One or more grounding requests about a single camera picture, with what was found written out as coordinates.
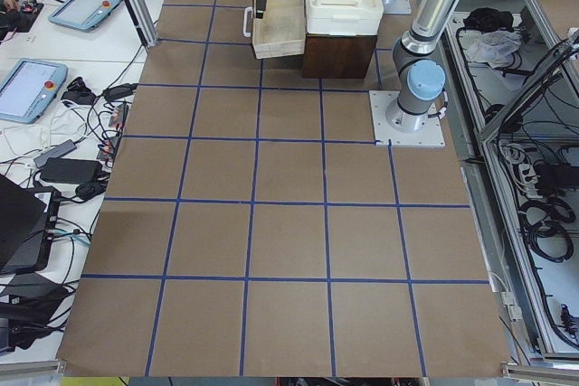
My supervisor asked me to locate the wooden drawer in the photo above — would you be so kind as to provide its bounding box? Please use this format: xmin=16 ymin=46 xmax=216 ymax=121
xmin=252 ymin=0 xmax=306 ymax=60

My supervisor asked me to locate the white plastic tray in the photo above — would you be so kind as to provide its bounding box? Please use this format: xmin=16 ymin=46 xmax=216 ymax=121
xmin=305 ymin=0 xmax=384 ymax=36

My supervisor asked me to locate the dark wooden cabinet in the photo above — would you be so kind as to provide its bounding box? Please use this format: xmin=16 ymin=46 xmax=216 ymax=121
xmin=302 ymin=33 xmax=378 ymax=79

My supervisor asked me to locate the blue teach pendant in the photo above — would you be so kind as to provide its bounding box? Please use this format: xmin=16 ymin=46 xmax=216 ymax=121
xmin=48 ymin=0 xmax=123 ymax=32
xmin=1 ymin=58 xmax=68 ymax=124

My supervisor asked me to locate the black power adapter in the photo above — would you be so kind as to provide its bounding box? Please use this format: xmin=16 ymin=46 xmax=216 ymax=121
xmin=40 ymin=158 xmax=102 ymax=184

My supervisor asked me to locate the black laptop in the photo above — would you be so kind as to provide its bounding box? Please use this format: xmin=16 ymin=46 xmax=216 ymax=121
xmin=1 ymin=176 xmax=61 ymax=275

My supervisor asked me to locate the white drawer handle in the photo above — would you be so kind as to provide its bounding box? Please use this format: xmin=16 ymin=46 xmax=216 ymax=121
xmin=242 ymin=6 xmax=253 ymax=38

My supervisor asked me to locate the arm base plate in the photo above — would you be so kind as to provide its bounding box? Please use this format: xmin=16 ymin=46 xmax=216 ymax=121
xmin=369 ymin=90 xmax=445 ymax=148

